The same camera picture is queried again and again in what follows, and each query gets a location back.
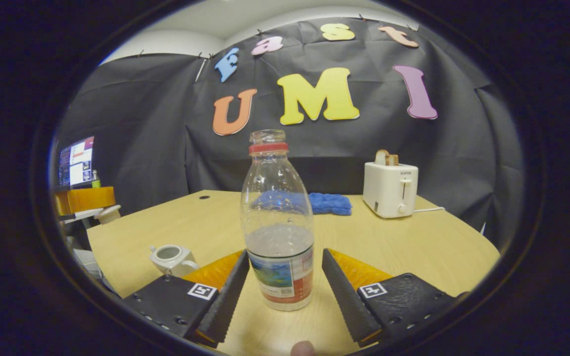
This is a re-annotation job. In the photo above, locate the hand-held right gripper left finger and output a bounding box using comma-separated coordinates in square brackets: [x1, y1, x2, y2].
[123, 250, 250, 346]

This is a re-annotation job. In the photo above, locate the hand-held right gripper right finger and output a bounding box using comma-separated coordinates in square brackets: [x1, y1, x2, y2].
[322, 248, 470, 348]

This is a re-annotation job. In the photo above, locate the white teacup lid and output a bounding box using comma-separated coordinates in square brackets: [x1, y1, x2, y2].
[94, 205, 122, 224]

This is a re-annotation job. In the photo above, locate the white floral teacup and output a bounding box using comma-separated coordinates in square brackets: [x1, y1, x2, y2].
[149, 244, 199, 278]

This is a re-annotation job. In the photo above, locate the clear plastic water bottle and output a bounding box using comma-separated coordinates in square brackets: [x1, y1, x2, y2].
[240, 130, 315, 312]

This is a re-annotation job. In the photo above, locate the computer monitor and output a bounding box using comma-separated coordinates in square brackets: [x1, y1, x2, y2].
[58, 136, 95, 189]

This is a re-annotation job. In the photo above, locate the black backdrop cloth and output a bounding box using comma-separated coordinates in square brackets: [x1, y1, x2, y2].
[52, 17, 525, 248]

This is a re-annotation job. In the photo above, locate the blue towel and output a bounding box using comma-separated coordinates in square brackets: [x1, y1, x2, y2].
[258, 191, 353, 216]

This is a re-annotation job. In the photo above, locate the white toaster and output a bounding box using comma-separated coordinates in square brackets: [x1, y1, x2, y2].
[363, 161, 419, 219]

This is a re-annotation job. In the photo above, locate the bread slice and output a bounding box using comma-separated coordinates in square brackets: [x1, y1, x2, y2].
[375, 150, 400, 167]

